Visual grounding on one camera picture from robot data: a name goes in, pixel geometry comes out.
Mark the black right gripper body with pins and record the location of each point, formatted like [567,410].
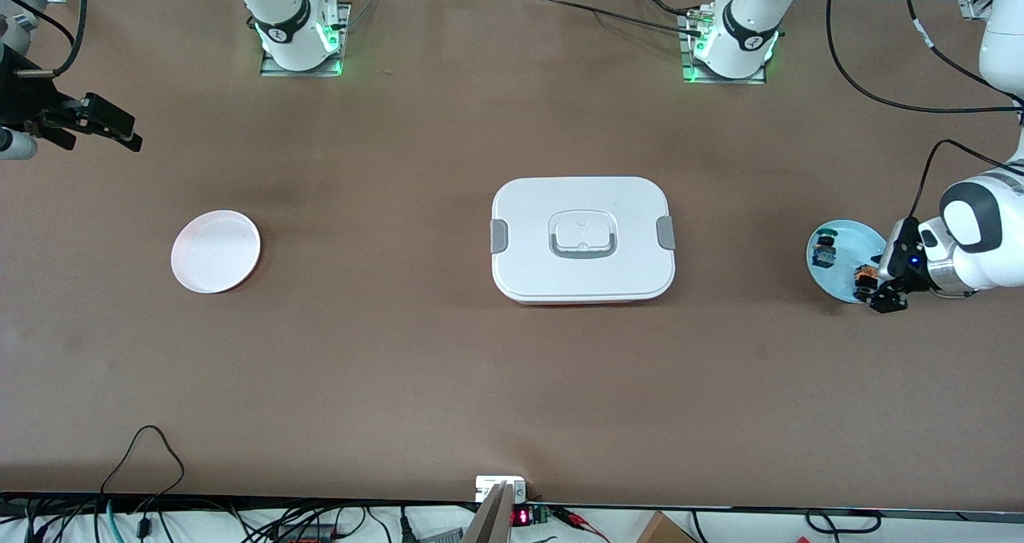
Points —
[22,99]

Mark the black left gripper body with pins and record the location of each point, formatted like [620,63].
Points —
[901,284]

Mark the orange push button switch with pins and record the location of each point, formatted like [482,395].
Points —
[862,273]

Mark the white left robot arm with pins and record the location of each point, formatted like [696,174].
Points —
[984,239]

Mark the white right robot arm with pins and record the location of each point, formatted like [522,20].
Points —
[280,15]

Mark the light blue round plate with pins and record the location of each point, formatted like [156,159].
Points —
[844,243]

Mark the pink round plate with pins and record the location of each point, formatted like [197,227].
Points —
[216,251]

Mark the brown tape patch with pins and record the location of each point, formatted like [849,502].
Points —
[761,353]

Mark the white lidded lunch box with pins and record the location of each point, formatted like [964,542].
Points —
[584,275]

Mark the brown cardboard box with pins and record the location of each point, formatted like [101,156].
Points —
[664,531]

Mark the red alligator clip leads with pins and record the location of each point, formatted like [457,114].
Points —
[580,519]

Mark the green circuit board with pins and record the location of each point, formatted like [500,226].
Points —
[542,515]

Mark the red digit display module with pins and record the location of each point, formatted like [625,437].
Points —
[522,517]

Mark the green push button switch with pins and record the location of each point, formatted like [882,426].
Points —
[822,251]

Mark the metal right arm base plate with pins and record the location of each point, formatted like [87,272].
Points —
[300,73]

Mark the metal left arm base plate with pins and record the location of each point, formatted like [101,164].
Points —
[724,81]

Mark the white metal bracket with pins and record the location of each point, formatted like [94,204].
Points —
[488,487]

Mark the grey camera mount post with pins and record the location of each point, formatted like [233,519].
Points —
[490,523]

